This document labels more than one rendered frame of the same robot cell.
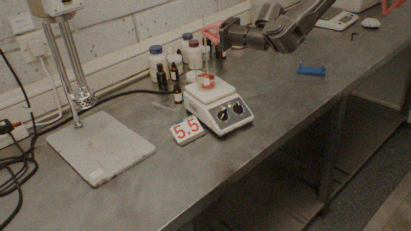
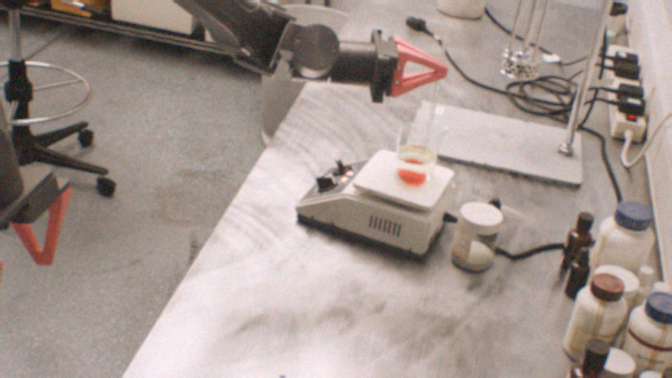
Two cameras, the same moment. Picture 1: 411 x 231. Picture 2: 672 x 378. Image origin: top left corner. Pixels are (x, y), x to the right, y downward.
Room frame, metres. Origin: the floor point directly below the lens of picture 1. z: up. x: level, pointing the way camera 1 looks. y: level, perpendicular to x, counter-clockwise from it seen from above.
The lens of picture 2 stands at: (1.76, -0.84, 1.49)
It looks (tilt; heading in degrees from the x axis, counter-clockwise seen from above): 31 degrees down; 140
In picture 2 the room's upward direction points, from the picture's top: 8 degrees clockwise
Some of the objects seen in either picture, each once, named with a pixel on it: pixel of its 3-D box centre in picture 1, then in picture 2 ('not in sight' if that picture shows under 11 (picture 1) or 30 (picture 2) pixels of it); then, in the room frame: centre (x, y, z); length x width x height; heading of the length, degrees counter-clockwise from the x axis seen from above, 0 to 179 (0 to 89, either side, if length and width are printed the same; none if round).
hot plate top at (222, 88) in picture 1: (210, 88); (404, 179); (0.94, -0.02, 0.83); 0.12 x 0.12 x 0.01; 31
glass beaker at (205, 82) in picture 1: (204, 76); (418, 152); (0.94, -0.01, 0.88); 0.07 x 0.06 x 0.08; 47
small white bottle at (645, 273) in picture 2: not in sight; (639, 290); (1.25, 0.15, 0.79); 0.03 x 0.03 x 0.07
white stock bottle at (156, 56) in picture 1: (158, 63); (621, 249); (1.19, 0.16, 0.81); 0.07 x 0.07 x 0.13
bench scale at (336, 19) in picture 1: (325, 16); not in sight; (1.66, -0.63, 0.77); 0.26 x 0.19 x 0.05; 45
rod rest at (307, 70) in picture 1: (311, 67); not in sight; (1.15, -0.41, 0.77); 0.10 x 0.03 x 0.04; 68
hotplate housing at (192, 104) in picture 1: (215, 104); (382, 199); (0.92, -0.03, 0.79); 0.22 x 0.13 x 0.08; 31
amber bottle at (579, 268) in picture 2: (174, 70); (579, 271); (1.18, 0.10, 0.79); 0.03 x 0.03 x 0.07
